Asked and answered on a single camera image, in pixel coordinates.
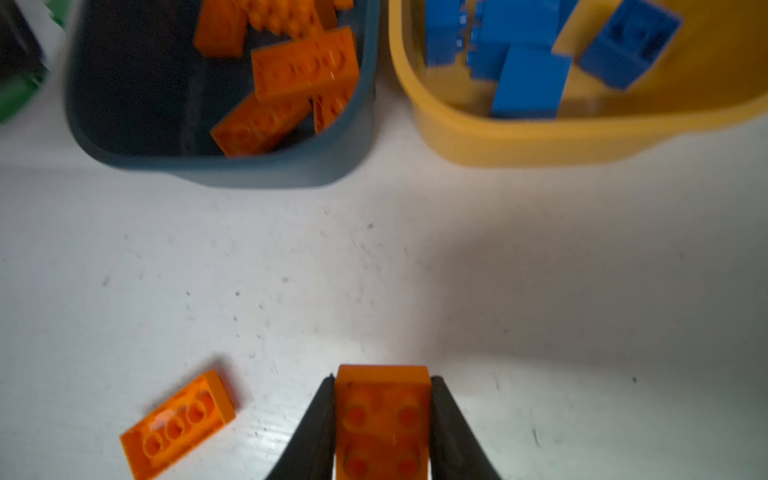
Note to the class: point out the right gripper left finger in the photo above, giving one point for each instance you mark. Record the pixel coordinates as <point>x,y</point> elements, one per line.
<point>310,452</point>

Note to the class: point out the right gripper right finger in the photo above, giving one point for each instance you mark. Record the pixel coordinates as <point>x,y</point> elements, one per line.
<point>455,451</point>

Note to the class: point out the orange lego brick lone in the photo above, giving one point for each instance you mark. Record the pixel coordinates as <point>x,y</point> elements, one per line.
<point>382,422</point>

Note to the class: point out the orange lego brick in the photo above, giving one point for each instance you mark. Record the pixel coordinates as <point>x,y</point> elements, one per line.
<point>178,426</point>
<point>306,67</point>
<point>254,127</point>

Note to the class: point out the blue lego brick mid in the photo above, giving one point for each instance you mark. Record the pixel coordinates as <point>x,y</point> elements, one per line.
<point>531,84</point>

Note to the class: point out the dark teal plastic bin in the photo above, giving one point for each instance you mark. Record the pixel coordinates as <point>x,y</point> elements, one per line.
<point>140,96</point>

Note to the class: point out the white plastic bin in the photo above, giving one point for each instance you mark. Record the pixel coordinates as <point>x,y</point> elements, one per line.
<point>33,37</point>

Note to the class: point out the yellow plastic bin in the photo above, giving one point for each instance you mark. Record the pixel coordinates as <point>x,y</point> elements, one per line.
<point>712,75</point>

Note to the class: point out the small blue lego brick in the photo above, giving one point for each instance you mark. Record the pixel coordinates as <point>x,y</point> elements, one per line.
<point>630,43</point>

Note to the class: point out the orange lego brick tilted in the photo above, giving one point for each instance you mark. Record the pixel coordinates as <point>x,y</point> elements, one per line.
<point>178,426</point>

